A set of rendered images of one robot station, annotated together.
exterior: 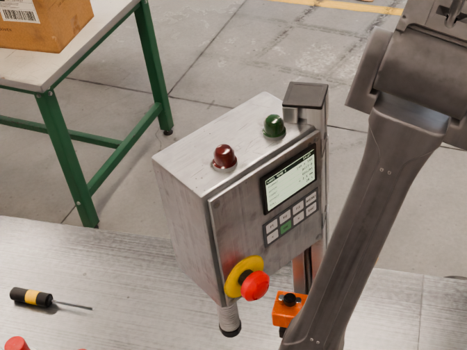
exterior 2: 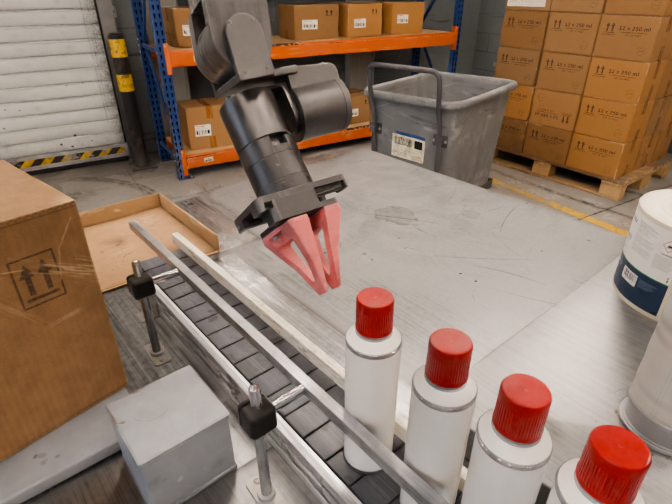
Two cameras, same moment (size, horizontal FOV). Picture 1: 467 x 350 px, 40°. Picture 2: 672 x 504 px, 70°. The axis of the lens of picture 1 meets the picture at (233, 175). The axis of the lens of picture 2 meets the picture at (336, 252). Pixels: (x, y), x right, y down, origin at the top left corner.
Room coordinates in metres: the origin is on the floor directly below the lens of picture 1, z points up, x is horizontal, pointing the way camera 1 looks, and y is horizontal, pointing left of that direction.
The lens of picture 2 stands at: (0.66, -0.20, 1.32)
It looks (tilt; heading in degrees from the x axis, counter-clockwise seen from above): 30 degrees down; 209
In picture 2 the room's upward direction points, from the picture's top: straight up
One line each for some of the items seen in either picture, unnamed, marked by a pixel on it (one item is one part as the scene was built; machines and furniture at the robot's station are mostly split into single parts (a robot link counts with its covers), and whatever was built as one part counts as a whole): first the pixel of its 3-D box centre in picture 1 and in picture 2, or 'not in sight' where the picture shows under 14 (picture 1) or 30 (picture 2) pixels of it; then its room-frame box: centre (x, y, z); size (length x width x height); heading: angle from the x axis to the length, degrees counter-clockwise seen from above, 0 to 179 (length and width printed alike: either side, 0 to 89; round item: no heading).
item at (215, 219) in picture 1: (245, 201); not in sight; (0.55, -0.01, 1.38); 0.17 x 0.10 x 0.19; 124
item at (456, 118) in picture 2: not in sight; (435, 139); (-2.15, -1.07, 0.48); 0.89 x 0.63 x 0.96; 170
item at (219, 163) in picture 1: (224, 155); not in sight; (0.52, 0.01, 1.49); 0.03 x 0.03 x 0.02
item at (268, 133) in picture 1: (273, 125); not in sight; (0.56, -0.05, 1.49); 0.03 x 0.03 x 0.02
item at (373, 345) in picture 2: not in sight; (371, 383); (0.34, -0.33, 0.98); 0.05 x 0.05 x 0.20
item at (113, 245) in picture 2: not in sight; (130, 236); (0.09, -1.01, 0.85); 0.30 x 0.26 x 0.04; 69
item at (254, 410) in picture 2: not in sight; (277, 433); (0.39, -0.41, 0.91); 0.07 x 0.03 x 0.16; 159
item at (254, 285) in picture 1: (252, 283); not in sight; (0.47, -0.01, 1.33); 0.04 x 0.03 x 0.04; 124
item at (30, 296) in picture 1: (52, 301); not in sight; (0.88, 0.42, 0.84); 0.20 x 0.03 x 0.03; 68
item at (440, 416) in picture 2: not in sight; (437, 432); (0.37, -0.26, 0.98); 0.05 x 0.05 x 0.20
